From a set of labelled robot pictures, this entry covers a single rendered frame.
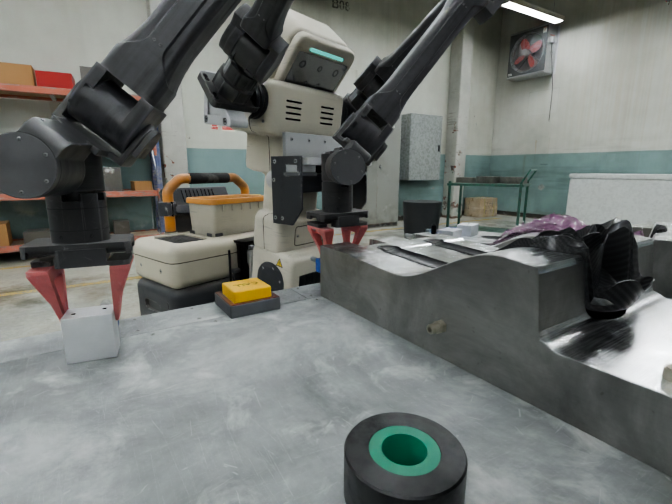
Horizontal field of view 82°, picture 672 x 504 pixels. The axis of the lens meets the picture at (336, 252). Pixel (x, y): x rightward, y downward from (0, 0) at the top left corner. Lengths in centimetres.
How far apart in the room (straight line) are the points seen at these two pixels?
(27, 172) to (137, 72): 15
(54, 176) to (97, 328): 19
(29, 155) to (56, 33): 565
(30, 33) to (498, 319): 593
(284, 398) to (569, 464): 24
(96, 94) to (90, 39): 558
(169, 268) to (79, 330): 63
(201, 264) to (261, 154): 36
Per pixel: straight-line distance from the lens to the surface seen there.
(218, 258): 119
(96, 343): 53
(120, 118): 48
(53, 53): 602
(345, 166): 62
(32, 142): 43
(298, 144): 98
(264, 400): 40
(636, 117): 833
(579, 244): 45
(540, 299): 39
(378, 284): 54
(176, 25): 48
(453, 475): 28
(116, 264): 50
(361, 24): 752
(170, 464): 35
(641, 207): 730
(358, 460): 28
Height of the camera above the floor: 102
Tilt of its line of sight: 12 degrees down
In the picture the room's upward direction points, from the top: straight up
